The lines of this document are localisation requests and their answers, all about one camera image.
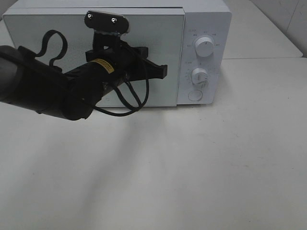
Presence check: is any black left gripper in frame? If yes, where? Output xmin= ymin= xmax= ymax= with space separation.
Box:
xmin=85 ymin=31 xmax=168 ymax=86

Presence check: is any round white door button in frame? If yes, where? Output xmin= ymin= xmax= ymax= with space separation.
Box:
xmin=188 ymin=90 xmax=203 ymax=102

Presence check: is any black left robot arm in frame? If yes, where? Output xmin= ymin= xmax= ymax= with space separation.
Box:
xmin=0 ymin=30 xmax=167 ymax=121

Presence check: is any white microwave oven body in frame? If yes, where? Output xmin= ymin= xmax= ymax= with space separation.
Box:
xmin=3 ymin=0 xmax=232 ymax=106

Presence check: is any lower white timer knob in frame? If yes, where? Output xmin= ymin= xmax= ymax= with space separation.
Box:
xmin=191 ymin=68 xmax=209 ymax=85

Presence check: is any upper white power knob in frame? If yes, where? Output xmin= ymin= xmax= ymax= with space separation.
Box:
xmin=194 ymin=35 xmax=215 ymax=58

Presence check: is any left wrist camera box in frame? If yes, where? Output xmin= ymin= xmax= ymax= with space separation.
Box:
xmin=84 ymin=11 xmax=130 ymax=35

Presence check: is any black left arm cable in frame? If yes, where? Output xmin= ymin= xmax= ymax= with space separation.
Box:
xmin=35 ymin=30 xmax=151 ymax=117

